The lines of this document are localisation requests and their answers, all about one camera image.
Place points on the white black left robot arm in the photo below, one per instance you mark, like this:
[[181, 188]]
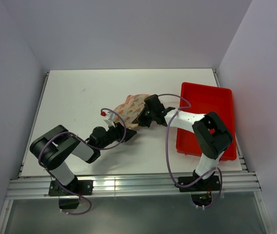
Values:
[[53, 148]]

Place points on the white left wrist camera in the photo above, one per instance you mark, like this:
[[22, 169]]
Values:
[[109, 117]]

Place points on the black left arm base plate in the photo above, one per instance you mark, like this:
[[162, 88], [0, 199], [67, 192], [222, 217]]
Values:
[[72, 195]]

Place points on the pink mesh laundry bag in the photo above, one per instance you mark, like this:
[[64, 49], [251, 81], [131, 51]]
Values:
[[131, 108]]

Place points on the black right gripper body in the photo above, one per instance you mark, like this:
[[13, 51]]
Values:
[[146, 117]]

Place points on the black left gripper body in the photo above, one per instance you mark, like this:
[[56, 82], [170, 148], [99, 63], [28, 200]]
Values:
[[113, 134]]

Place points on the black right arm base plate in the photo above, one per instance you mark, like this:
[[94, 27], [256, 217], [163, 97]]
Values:
[[211, 184]]

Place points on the red plastic tray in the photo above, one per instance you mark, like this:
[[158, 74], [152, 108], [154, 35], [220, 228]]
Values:
[[202, 99]]

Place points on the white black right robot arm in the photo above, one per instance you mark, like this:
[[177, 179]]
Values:
[[211, 133]]

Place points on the aluminium rail frame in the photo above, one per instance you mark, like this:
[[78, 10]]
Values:
[[236, 182]]

